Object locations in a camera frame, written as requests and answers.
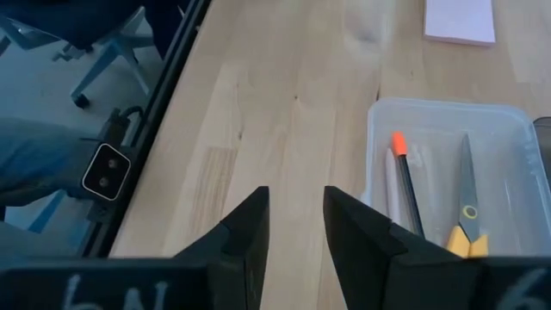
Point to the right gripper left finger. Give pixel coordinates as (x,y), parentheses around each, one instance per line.
(232,267)

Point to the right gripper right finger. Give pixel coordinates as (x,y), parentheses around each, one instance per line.
(370,267)

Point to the pink pen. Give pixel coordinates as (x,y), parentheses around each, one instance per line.
(391,185)

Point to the black pencil orange eraser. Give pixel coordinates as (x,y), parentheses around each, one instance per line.
(406,185)

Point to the pink sticky note pad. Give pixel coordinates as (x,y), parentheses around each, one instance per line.
(458,19)

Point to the clear pencil case grey lid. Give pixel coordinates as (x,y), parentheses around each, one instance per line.
(508,172)

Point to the person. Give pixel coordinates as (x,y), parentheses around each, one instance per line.
(39,159)

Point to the office chair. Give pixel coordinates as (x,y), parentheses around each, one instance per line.
(118,43)

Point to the black table-level camera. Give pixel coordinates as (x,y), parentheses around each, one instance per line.
(105,172)

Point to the black metal table frame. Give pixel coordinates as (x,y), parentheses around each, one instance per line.
(165,86)

